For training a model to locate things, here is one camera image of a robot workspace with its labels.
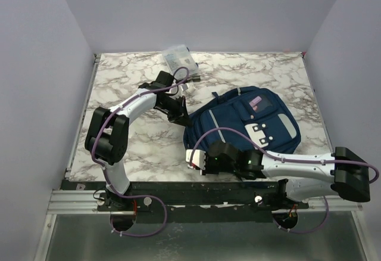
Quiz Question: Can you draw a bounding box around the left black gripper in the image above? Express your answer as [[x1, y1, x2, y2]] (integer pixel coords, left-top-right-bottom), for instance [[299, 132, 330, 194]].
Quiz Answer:
[[157, 95, 192, 127]]

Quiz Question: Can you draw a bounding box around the navy blue student backpack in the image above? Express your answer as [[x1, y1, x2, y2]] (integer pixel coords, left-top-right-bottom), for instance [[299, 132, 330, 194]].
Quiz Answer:
[[183, 86, 301, 154]]

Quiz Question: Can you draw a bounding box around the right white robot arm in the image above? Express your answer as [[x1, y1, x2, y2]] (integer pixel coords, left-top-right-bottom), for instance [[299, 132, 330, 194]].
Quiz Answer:
[[202, 141, 370, 209]]

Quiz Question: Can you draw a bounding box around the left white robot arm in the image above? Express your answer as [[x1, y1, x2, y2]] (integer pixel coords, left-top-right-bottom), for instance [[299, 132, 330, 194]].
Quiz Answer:
[[85, 67, 192, 210]]

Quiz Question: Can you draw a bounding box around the clear plastic pencil case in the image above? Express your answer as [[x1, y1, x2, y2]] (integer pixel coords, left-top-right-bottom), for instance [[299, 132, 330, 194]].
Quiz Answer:
[[161, 45, 198, 80]]

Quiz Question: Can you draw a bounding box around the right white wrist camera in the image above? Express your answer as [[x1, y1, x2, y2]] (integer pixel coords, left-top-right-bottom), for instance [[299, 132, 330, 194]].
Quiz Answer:
[[185, 149, 207, 175]]

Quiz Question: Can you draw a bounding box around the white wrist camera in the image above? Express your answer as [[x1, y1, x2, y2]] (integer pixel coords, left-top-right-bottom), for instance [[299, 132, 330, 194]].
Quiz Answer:
[[176, 83, 189, 95], [185, 149, 207, 175]]

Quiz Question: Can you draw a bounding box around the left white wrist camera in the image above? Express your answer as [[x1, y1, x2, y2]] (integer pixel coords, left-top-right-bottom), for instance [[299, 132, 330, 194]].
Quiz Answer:
[[176, 83, 189, 95]]

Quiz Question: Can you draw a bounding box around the black metal base rail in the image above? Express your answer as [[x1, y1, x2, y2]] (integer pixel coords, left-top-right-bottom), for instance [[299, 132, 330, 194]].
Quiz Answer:
[[60, 180, 310, 229]]

